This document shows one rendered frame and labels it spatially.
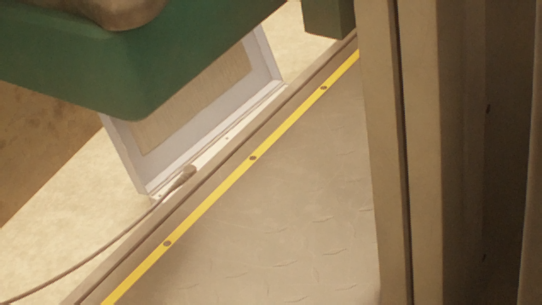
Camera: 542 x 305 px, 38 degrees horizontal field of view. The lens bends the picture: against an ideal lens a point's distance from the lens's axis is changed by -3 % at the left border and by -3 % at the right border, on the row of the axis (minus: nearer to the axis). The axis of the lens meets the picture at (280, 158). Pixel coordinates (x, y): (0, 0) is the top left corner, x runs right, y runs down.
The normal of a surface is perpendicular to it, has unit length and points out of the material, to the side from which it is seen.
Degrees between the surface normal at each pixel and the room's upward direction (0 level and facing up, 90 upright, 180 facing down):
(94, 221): 0
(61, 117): 90
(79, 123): 87
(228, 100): 75
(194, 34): 90
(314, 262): 0
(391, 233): 90
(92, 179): 0
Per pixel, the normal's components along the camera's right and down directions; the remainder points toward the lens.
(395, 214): -0.56, 0.57
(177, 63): 0.82, 0.25
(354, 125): -0.14, -0.77
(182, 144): 0.72, 0.08
